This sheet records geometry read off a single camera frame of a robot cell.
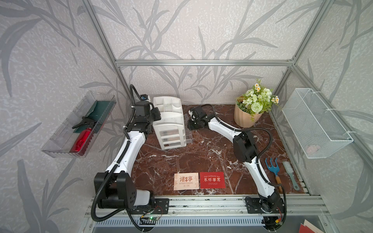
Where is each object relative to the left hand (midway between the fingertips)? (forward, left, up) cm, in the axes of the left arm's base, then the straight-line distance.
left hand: (156, 110), depth 83 cm
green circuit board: (-49, -2, -25) cm, 55 cm away
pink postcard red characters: (-32, -17, -26) cm, 45 cm away
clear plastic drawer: (-1, -18, -29) cm, 34 cm away
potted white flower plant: (+4, -56, 0) cm, 56 cm away
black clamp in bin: (-16, +27, +9) cm, 32 cm away
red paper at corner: (-54, -75, -24) cm, 95 cm away
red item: (-31, -31, -25) cm, 51 cm away
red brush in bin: (-27, +23, +10) cm, 37 cm away
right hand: (+4, -17, -19) cm, 26 cm away
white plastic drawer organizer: (-10, -9, -5) cm, 14 cm away
